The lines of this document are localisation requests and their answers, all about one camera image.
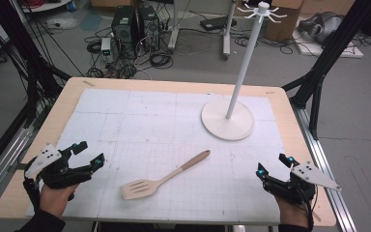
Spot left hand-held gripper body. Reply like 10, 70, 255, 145
23, 143, 94, 191

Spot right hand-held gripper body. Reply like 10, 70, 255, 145
262, 160, 342, 205

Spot wooden spatula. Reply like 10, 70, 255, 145
119, 149, 212, 201

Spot white hook rack stand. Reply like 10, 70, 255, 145
200, 1, 289, 142

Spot person's left hand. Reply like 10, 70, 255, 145
38, 183, 80, 218

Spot person's right hand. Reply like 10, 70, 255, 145
274, 195, 311, 229

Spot white grid mat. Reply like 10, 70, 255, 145
25, 88, 293, 225

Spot wooden table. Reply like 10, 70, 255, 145
0, 76, 338, 228

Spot small bench power supply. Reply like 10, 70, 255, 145
100, 37, 114, 65

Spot white flat board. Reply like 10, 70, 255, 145
293, 30, 365, 60

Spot black computer tower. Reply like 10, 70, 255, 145
110, 5, 140, 45
137, 4, 161, 53

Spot white metal stand leg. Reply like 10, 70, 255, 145
221, 0, 240, 61
167, 0, 182, 51

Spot cardboard box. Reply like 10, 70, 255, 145
263, 0, 305, 44

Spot grey bag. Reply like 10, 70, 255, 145
297, 11, 345, 45

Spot white round table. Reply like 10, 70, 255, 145
19, 0, 73, 15

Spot black flat case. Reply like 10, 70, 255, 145
199, 14, 239, 33

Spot aluminium rail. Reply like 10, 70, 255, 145
0, 125, 36, 211
293, 105, 357, 232

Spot black metal frame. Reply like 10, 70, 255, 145
0, 0, 72, 177
281, 0, 371, 141

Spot tangle of black cables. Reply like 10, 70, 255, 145
83, 24, 176, 80

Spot black floor cables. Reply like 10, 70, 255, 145
234, 31, 295, 56

